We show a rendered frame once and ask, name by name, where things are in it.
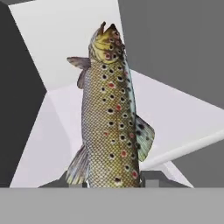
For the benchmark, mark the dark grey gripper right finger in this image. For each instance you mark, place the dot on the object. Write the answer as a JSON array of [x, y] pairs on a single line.
[[154, 178]]

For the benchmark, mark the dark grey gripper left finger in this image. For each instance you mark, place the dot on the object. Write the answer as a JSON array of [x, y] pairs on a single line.
[[57, 181]]

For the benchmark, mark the spotted brown trout fish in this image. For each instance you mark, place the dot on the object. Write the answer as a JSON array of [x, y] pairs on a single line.
[[110, 122]]

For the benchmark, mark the white open box container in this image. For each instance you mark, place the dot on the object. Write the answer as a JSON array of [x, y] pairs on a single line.
[[58, 52]]

